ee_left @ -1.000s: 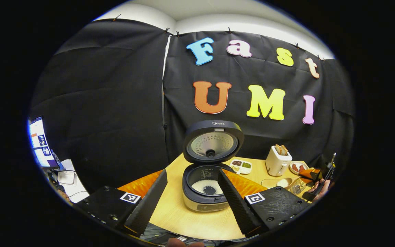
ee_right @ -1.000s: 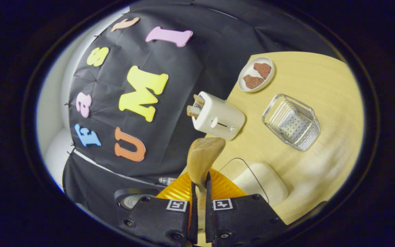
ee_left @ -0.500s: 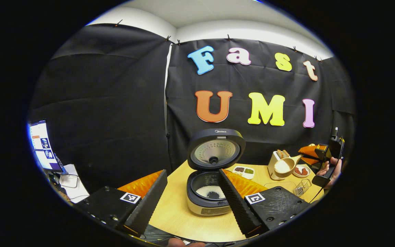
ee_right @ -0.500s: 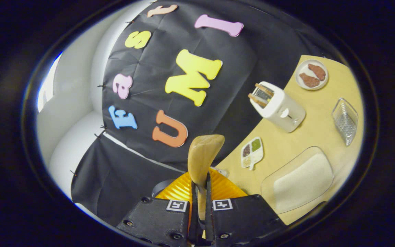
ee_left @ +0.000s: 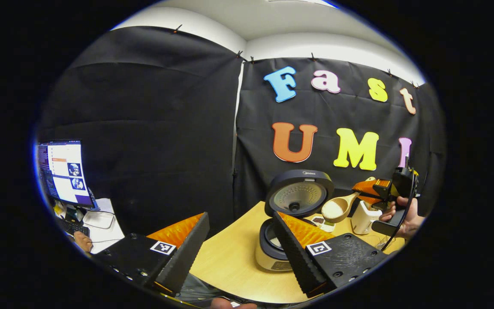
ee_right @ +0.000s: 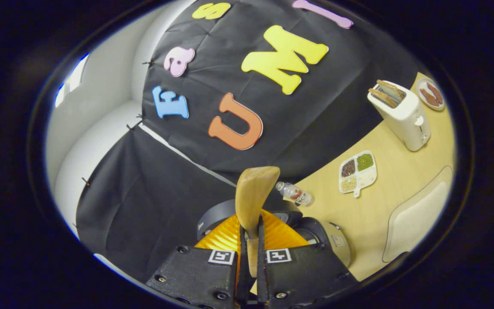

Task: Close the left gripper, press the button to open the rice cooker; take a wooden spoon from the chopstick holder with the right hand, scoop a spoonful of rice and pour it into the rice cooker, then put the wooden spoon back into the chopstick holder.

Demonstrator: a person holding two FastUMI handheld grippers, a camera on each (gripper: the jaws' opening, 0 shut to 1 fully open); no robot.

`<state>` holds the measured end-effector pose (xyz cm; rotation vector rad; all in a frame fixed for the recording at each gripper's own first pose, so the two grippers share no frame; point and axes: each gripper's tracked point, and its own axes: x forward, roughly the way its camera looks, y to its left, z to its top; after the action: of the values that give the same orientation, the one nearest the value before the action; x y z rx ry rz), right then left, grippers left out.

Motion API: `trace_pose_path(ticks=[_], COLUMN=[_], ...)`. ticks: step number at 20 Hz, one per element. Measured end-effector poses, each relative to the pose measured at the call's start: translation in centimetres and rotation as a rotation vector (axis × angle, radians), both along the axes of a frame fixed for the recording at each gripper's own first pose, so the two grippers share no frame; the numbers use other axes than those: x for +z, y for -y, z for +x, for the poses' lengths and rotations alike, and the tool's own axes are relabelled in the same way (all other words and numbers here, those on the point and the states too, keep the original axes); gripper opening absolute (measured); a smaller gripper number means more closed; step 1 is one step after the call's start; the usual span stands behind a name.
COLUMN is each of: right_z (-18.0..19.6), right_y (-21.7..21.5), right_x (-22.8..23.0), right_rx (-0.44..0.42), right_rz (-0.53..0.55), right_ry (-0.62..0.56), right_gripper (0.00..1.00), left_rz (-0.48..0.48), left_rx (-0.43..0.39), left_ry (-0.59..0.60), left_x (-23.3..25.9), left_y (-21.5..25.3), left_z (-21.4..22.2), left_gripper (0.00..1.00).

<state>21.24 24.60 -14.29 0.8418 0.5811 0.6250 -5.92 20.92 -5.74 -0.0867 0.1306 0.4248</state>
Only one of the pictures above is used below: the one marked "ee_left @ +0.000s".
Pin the white toaster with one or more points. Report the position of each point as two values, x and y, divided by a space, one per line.
360 221

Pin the white side desk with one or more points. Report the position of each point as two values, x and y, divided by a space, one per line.
105 234

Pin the black keyboard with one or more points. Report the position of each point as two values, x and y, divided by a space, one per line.
75 227

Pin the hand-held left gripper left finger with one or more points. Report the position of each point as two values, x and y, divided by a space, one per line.
187 255

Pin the computer monitor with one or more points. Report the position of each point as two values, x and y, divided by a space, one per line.
64 171

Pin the dark grey rice cooker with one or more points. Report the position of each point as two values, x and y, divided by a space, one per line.
298 195

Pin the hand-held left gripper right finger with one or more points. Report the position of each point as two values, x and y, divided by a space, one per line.
296 257

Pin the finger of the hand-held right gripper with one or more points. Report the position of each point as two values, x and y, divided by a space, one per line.
371 186
371 200

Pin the black backdrop cloth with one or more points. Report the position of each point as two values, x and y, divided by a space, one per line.
157 128

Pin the white divided bean dish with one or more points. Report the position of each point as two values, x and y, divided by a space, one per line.
322 222

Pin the wooden spoon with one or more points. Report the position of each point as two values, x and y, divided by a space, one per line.
335 210

